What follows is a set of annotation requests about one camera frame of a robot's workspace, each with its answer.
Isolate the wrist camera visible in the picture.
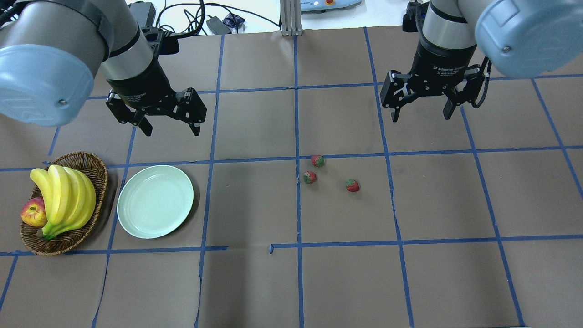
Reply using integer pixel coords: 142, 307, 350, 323
141, 26, 180, 58
402, 1, 430, 33

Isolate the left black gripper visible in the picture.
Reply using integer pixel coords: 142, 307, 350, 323
106, 59, 207, 137

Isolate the yellow banana bunch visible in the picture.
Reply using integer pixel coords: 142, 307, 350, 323
29, 164, 97, 240

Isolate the black power adapter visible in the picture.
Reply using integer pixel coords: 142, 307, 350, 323
206, 16, 232, 35

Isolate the strawberry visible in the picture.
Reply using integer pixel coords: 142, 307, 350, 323
346, 179, 360, 192
303, 171, 318, 185
310, 155, 325, 167

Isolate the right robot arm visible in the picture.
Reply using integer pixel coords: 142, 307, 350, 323
380, 0, 583, 122

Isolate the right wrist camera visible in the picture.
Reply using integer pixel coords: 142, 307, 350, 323
402, 1, 430, 33

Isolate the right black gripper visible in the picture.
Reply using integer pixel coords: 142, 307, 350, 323
380, 43, 488, 123

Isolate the light green plate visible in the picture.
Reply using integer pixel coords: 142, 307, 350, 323
116, 165, 195, 239

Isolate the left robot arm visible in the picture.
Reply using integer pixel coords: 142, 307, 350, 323
0, 0, 207, 136

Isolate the aluminium frame post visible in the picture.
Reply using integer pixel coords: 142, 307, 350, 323
280, 0, 303, 36

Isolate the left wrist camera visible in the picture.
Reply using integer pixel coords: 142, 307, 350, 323
141, 26, 180, 58

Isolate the red apple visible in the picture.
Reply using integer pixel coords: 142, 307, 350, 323
20, 197, 48, 228

